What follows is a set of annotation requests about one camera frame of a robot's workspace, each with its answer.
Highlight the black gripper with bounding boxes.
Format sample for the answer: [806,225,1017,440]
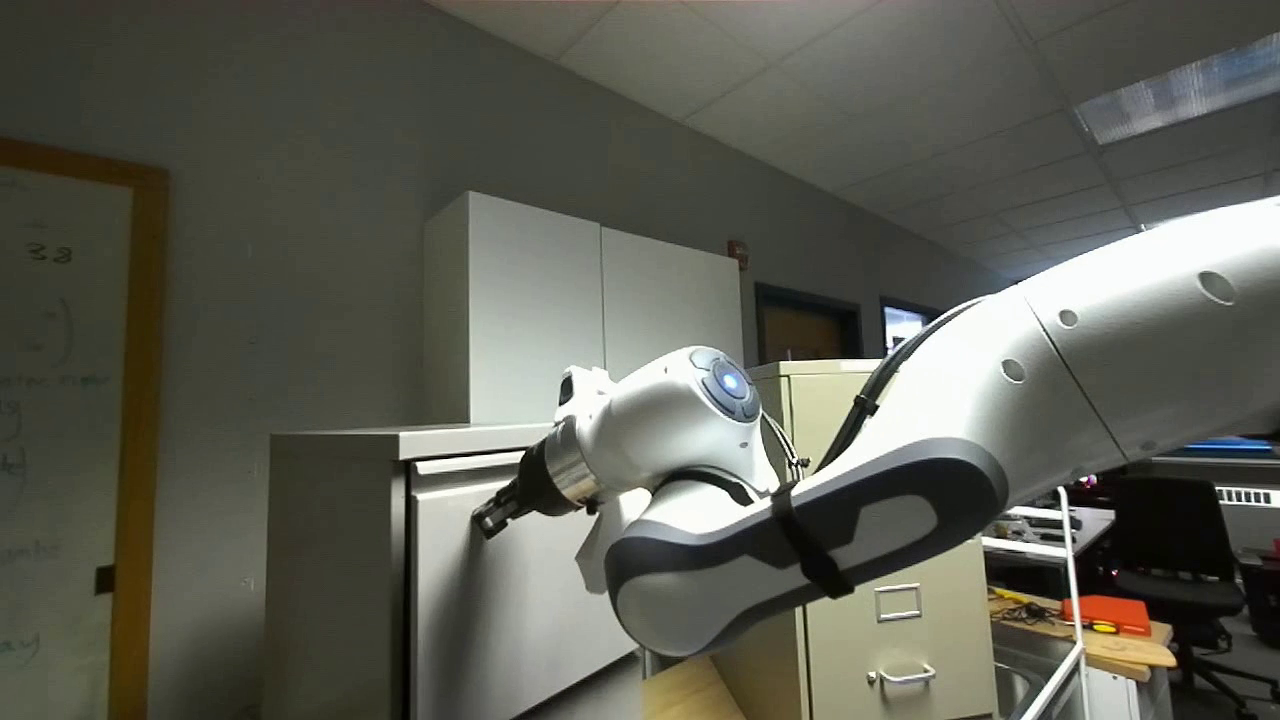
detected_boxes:
[467,440,583,542]

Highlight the grey cabinet drawer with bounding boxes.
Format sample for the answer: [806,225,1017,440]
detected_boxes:
[405,448,648,720]

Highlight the grey drawer cabinet body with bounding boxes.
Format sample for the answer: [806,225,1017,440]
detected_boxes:
[259,418,648,720]

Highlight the light wooden board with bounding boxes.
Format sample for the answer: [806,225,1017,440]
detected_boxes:
[635,653,754,720]

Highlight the dark framed doorway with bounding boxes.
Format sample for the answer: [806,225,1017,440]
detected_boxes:
[754,281,867,369]

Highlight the beige metal filing cabinet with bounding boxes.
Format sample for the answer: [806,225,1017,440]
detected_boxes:
[712,357,1005,720]

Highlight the wooden framed whiteboard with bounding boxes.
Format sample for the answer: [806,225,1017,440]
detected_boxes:
[0,132,178,720]

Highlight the orange tool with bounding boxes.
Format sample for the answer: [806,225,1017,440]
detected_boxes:
[1060,591,1157,639]

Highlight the wooden desk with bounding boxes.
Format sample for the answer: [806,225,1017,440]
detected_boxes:
[989,578,1184,680]

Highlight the black office chair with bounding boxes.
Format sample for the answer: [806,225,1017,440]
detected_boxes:
[1109,467,1280,705]

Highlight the large ceiling light panel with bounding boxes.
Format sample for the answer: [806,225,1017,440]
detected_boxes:
[1068,29,1280,149]

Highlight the white wall cabinet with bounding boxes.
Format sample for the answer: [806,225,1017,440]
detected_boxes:
[422,189,747,433]

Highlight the black strap on arm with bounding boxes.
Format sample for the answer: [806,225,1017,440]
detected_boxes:
[766,480,859,604]

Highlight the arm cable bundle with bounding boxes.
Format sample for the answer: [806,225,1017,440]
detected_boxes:
[807,301,989,480]

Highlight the dark framed wall window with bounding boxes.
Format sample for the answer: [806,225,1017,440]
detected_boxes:
[875,295,940,360]

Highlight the white metal frame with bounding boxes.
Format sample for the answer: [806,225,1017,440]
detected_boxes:
[980,480,1122,720]

